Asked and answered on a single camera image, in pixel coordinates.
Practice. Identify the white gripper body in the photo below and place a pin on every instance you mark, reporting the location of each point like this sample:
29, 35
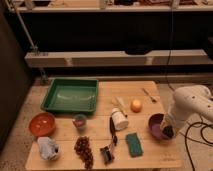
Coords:
178, 118

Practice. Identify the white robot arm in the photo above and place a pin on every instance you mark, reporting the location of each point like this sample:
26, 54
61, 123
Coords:
187, 100

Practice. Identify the small blue cup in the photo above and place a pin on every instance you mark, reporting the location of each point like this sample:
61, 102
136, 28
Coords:
80, 121

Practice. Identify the brown grape bunch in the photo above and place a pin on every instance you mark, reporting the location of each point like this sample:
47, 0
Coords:
83, 150

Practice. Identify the purple bowl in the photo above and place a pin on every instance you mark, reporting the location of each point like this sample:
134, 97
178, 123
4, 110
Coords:
157, 122

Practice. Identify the green sponge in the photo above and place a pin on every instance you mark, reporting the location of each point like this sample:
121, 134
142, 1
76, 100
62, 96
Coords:
134, 145

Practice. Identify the white blue cloth toy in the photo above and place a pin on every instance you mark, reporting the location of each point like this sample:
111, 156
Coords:
48, 148

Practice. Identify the metal diagonal pole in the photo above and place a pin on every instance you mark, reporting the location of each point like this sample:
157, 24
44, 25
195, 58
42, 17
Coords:
34, 48

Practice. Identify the green plastic tray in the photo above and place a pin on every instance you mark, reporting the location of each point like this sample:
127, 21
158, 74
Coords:
71, 96

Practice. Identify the orange bowl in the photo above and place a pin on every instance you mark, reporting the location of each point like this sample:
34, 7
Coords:
42, 124

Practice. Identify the white bottle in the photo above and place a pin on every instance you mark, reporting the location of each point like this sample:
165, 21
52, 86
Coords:
119, 120

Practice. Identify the orange fruit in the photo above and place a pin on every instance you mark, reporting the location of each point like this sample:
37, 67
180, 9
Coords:
136, 106

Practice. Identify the black handled brush tool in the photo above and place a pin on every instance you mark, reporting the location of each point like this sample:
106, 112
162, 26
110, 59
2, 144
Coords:
107, 151

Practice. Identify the white upper shelf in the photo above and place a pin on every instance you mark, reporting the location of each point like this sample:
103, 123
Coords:
108, 5

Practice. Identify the white lower shelf beam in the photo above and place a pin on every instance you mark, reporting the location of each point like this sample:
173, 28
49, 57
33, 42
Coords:
116, 58

